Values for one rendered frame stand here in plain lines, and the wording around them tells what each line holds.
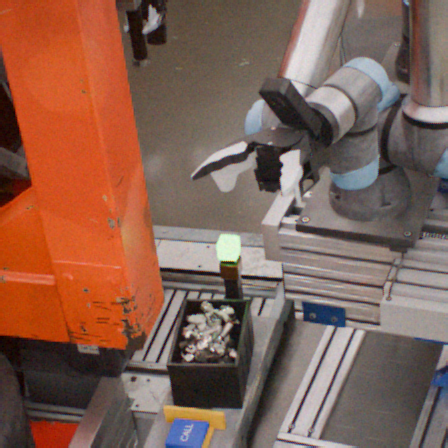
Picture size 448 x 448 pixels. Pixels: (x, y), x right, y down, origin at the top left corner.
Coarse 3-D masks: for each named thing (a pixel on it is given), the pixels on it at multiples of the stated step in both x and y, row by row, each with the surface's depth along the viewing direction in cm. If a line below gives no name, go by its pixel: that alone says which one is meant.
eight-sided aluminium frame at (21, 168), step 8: (0, 152) 267; (8, 152) 271; (16, 152) 289; (24, 152) 289; (0, 160) 268; (8, 160) 272; (16, 160) 276; (24, 160) 280; (0, 168) 277; (8, 168) 272; (16, 168) 276; (24, 168) 280; (8, 176) 284; (16, 176) 283; (24, 176) 281
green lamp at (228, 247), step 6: (222, 234) 247; (222, 240) 245; (228, 240) 245; (234, 240) 245; (222, 246) 244; (228, 246) 243; (234, 246) 243; (222, 252) 245; (228, 252) 244; (234, 252) 244; (222, 258) 246; (228, 258) 245; (234, 258) 245
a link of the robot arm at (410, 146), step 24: (432, 0) 188; (432, 24) 190; (432, 48) 193; (432, 72) 195; (408, 96) 204; (432, 96) 198; (408, 120) 202; (432, 120) 199; (408, 144) 205; (432, 144) 202; (432, 168) 204
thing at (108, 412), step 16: (112, 384) 253; (96, 400) 250; (112, 400) 250; (128, 400) 259; (96, 416) 246; (112, 416) 251; (128, 416) 260; (80, 432) 243; (96, 432) 243; (112, 432) 251
